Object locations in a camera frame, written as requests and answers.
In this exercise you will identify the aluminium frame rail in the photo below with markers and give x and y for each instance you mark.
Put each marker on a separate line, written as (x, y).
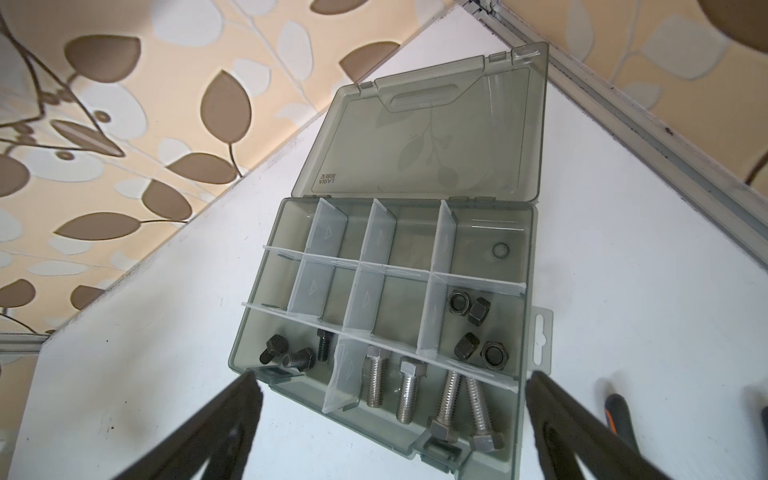
(682, 84)

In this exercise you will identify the orange black pliers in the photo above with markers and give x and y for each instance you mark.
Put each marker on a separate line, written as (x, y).
(739, 425)

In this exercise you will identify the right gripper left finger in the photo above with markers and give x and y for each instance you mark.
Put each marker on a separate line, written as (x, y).
(216, 441)

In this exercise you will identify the grey plastic organizer box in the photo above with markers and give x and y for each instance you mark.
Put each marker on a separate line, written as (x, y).
(418, 184)

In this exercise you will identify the silver hex bolt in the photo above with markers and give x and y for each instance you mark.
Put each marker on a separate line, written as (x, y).
(484, 439)
(378, 358)
(441, 426)
(412, 371)

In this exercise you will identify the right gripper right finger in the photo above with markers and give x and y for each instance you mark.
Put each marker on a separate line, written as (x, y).
(568, 438)

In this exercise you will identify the black hex bolt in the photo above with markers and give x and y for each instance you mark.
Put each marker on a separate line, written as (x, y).
(301, 360)
(324, 345)
(276, 347)

